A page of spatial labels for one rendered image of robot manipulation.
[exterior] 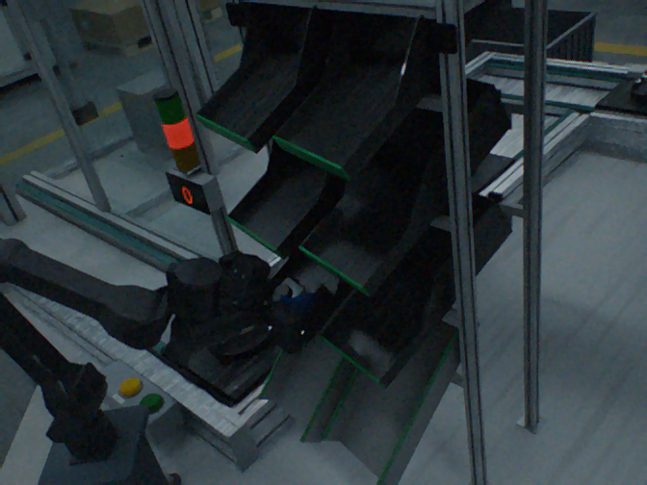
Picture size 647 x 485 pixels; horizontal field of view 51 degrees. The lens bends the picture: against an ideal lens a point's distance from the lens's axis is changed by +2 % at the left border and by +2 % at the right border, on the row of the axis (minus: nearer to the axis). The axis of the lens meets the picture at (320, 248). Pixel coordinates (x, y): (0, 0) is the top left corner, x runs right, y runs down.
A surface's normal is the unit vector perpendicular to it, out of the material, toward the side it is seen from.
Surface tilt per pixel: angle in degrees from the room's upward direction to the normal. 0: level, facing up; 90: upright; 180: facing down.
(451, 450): 0
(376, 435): 45
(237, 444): 90
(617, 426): 0
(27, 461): 0
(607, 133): 90
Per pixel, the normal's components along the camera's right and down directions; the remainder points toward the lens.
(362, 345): -0.49, -0.54
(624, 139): -0.67, 0.52
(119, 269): -0.17, -0.80
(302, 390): -0.68, -0.25
